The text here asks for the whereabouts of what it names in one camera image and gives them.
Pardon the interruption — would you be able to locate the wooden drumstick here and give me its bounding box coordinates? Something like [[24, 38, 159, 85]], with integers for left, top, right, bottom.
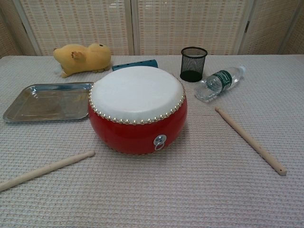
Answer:
[[214, 106, 288, 177], [0, 150, 96, 192]]

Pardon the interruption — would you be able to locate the red drum with white skin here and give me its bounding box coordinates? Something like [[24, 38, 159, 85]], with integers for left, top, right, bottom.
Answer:
[[87, 66, 186, 156]]

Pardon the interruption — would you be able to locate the rectangular metal tray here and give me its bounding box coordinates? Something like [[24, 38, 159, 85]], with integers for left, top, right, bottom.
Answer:
[[2, 82, 95, 124]]

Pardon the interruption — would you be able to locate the teal block with holes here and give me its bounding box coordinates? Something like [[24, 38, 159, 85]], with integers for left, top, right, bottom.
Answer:
[[112, 58, 160, 72]]

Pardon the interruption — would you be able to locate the black mesh pen holder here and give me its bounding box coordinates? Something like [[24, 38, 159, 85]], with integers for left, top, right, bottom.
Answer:
[[180, 46, 209, 83]]

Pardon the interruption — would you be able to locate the white woven tablecloth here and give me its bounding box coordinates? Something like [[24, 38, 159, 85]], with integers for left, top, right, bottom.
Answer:
[[0, 54, 304, 228]]

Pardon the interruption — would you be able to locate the clear water bottle green label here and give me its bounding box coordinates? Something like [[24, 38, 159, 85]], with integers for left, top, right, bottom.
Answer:
[[194, 66, 247, 103]]

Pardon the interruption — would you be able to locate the yellow plush animal toy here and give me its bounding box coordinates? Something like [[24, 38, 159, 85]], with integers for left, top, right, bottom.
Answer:
[[52, 42, 113, 79]]

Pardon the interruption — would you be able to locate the woven folding screen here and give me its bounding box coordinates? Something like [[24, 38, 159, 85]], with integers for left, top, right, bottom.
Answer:
[[0, 0, 304, 58]]

